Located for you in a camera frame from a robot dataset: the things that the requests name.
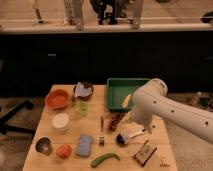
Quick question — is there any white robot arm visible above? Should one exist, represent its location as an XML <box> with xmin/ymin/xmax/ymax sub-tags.
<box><xmin>130</xmin><ymin>78</ymin><xmax>213</xmax><ymax>144</ymax></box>

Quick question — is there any dark bowl with cloth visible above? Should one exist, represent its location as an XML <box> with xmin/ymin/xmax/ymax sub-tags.
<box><xmin>74</xmin><ymin>82</ymin><xmax>94</xmax><ymax>101</ymax></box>

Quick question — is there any silver metal fork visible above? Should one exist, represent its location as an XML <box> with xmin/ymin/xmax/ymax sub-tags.
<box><xmin>99</xmin><ymin>116</ymin><xmax>105</xmax><ymax>146</ymax></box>

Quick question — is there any white paper cup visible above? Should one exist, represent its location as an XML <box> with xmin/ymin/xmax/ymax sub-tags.
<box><xmin>52</xmin><ymin>113</ymin><xmax>69</xmax><ymax>131</ymax></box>

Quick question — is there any green plastic tray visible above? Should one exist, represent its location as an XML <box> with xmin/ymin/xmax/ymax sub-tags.
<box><xmin>106</xmin><ymin>78</ymin><xmax>149</xmax><ymax>113</ymax></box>

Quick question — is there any orange tomato toy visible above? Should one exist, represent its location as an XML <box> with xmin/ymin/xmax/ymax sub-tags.
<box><xmin>56</xmin><ymin>144</ymin><xmax>71</xmax><ymax>159</ymax></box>

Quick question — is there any black office chair base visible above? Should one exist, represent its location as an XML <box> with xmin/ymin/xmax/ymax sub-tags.
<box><xmin>0</xmin><ymin>100</ymin><xmax>35</xmax><ymax>135</ymax></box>

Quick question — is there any green translucent cup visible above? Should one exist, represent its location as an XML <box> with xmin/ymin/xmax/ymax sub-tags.
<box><xmin>77</xmin><ymin>100</ymin><xmax>88</xmax><ymax>116</ymax></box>

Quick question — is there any blue sponge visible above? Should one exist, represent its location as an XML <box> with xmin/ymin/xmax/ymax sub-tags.
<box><xmin>76</xmin><ymin>135</ymin><xmax>93</xmax><ymax>157</ymax></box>

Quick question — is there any small steel cup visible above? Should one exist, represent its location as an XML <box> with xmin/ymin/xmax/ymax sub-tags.
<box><xmin>35</xmin><ymin>137</ymin><xmax>53</xmax><ymax>155</ymax></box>

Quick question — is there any yellow banana piece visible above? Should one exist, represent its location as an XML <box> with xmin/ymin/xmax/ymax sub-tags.
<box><xmin>121</xmin><ymin>93</ymin><xmax>132</xmax><ymax>108</ymax></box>

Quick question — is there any dark brown card box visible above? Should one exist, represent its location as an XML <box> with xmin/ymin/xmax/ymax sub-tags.
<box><xmin>133</xmin><ymin>140</ymin><xmax>157</xmax><ymax>167</ymax></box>

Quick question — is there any black white dish brush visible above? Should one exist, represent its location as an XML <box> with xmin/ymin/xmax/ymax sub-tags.
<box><xmin>116</xmin><ymin>129</ymin><xmax>147</xmax><ymax>146</ymax></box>

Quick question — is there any orange plastic bowl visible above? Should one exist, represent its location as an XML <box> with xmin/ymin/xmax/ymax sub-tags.
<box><xmin>45</xmin><ymin>89</ymin><xmax>69</xmax><ymax>109</ymax></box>

